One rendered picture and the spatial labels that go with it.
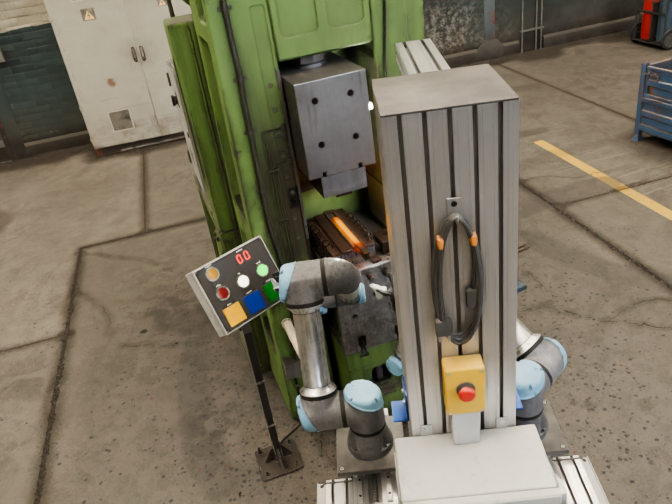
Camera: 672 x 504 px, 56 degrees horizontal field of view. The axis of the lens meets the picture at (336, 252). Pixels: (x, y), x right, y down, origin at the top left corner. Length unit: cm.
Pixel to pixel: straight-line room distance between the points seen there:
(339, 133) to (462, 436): 144
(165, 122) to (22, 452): 491
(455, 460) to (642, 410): 206
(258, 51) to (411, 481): 172
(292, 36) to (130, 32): 523
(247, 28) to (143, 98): 539
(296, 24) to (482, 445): 173
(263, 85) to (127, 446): 205
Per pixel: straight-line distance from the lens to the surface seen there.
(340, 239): 291
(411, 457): 154
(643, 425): 343
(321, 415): 198
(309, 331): 191
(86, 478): 360
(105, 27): 774
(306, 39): 262
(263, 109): 262
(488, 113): 118
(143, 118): 794
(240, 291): 253
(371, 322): 298
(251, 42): 256
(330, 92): 254
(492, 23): 955
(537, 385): 201
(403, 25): 276
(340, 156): 262
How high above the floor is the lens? 239
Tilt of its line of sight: 30 degrees down
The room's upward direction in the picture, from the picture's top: 9 degrees counter-clockwise
